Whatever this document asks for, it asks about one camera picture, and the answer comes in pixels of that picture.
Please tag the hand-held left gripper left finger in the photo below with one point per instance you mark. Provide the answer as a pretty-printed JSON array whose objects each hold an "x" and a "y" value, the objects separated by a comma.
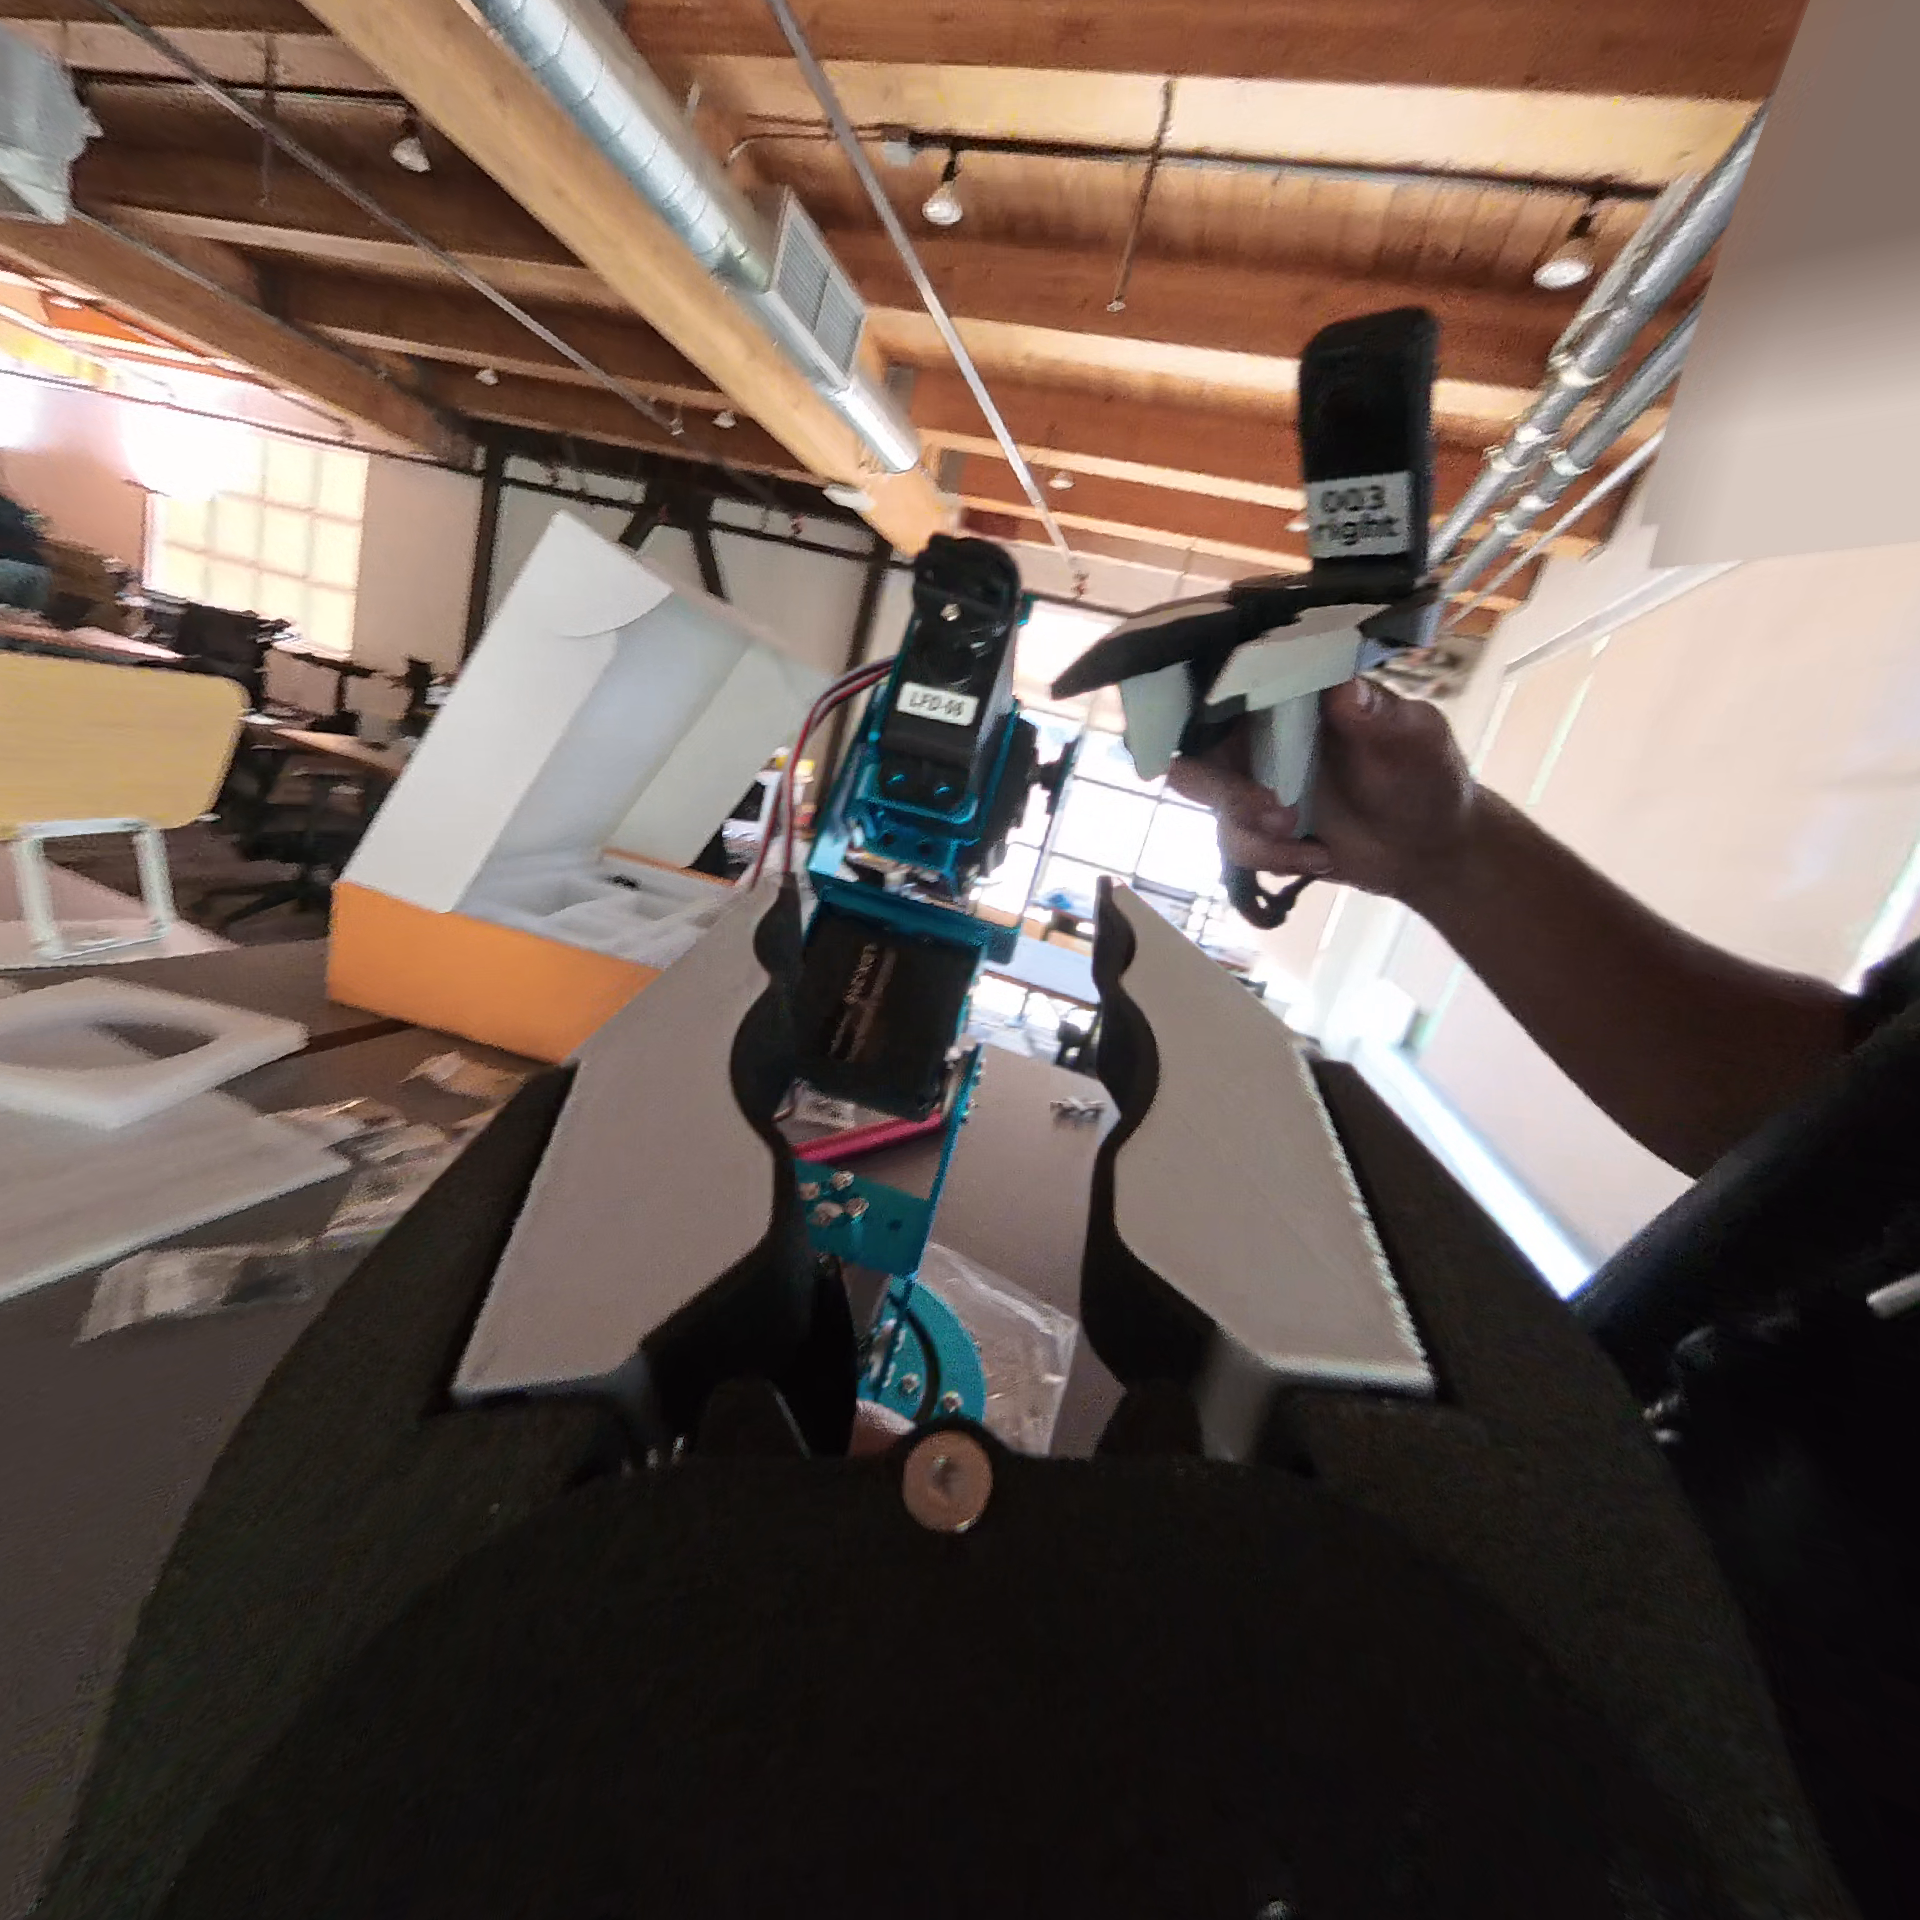
[{"x": 628, "y": 1200}]

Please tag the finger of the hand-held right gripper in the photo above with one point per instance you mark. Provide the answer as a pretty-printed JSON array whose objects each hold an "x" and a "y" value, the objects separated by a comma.
[
  {"x": 1275, "y": 669},
  {"x": 1156, "y": 720}
]

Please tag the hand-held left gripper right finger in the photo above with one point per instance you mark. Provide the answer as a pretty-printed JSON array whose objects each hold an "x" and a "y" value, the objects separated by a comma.
[{"x": 1260, "y": 1200}]

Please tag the black servo motor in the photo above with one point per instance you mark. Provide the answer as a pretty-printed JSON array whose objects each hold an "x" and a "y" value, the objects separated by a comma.
[{"x": 938, "y": 751}]

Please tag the blue toy robot arm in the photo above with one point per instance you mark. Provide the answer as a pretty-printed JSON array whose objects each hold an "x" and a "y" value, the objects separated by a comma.
[{"x": 900, "y": 870}]

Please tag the person's right forearm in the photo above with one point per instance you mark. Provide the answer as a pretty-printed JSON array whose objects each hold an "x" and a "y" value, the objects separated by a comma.
[{"x": 1620, "y": 991}]

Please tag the dark grey desk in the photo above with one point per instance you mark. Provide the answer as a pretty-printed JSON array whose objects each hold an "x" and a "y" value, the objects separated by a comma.
[{"x": 1019, "y": 1184}]

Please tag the person's right hand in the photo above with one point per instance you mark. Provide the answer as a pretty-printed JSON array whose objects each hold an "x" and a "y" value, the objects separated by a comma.
[{"x": 1394, "y": 795}]

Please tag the ceiling spotlight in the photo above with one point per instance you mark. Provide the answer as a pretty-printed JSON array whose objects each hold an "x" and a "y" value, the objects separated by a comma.
[
  {"x": 942, "y": 197},
  {"x": 1563, "y": 264}
]

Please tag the dark red metal tube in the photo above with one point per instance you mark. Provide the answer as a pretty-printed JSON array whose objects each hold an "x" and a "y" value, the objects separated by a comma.
[{"x": 869, "y": 1136}]

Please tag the black light track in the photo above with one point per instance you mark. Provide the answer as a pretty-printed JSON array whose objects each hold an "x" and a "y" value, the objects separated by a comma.
[{"x": 1275, "y": 168}]

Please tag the large clear plastic bag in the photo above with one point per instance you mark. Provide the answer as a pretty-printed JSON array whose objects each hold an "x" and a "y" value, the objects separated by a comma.
[{"x": 1019, "y": 1349}]

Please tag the orange white cardboard box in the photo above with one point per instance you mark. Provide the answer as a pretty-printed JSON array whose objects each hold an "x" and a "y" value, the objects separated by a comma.
[{"x": 451, "y": 975}]

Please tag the pile of small parts bags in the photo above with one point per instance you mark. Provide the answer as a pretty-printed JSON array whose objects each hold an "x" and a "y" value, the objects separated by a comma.
[{"x": 195, "y": 1282}]

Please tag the thin metal ceiling pipe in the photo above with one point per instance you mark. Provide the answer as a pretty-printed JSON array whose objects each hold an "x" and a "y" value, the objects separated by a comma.
[{"x": 900, "y": 255}]

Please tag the white foam sheet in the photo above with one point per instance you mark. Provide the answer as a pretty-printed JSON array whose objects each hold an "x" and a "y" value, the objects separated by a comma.
[{"x": 118, "y": 1200}]

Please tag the person's black clothing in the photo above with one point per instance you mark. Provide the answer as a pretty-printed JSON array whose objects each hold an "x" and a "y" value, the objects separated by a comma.
[{"x": 1798, "y": 1425}]

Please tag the tan chair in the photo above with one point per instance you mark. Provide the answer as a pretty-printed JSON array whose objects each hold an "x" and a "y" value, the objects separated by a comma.
[{"x": 105, "y": 734}]

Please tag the glass block window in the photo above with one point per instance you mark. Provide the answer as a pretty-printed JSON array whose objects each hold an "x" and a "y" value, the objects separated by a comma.
[{"x": 254, "y": 523}]

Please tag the thin metal ceiling rail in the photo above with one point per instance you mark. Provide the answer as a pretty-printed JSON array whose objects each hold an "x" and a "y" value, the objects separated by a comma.
[{"x": 1574, "y": 518}]

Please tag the white foam frame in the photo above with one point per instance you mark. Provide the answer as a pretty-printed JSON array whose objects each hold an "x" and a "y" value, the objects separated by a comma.
[{"x": 224, "y": 1049}]

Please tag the silver ceiling duct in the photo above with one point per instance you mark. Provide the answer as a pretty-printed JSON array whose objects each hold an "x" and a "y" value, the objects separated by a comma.
[{"x": 628, "y": 135}]

